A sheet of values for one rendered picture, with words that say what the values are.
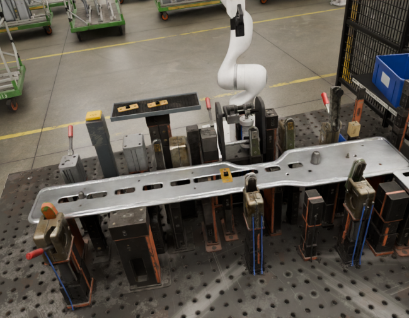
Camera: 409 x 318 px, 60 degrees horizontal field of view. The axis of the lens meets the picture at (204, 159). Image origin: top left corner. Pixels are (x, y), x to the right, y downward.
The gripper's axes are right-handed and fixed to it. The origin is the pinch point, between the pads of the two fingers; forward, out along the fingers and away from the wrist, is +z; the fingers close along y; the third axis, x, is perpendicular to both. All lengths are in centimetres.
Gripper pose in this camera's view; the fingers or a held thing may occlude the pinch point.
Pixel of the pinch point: (237, 29)
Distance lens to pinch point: 135.5
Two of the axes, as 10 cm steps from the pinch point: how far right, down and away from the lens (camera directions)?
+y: 1.3, 5.6, -8.2
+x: 9.9, -1.4, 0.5
